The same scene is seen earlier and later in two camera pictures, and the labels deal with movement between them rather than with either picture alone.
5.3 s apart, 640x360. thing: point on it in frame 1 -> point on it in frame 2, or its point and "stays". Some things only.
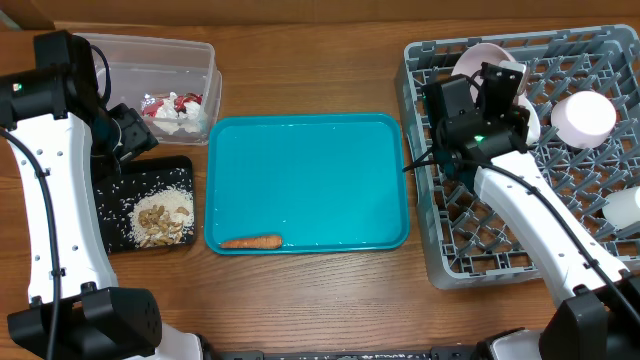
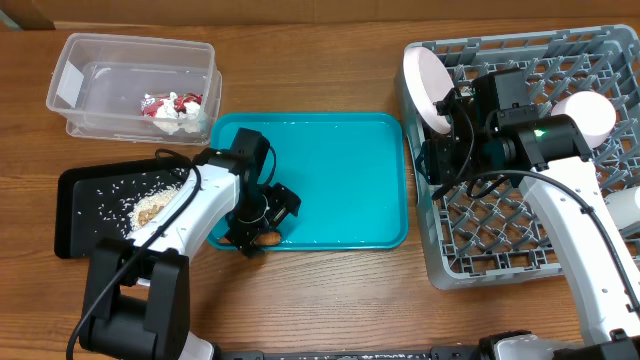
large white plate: x=471 y=60 -> x=427 y=81
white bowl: x=583 y=119 stays
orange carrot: x=261 y=242 stays
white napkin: x=168 y=119 stays
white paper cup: x=623 y=208 stays
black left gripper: x=139 y=137 -> x=282 y=202
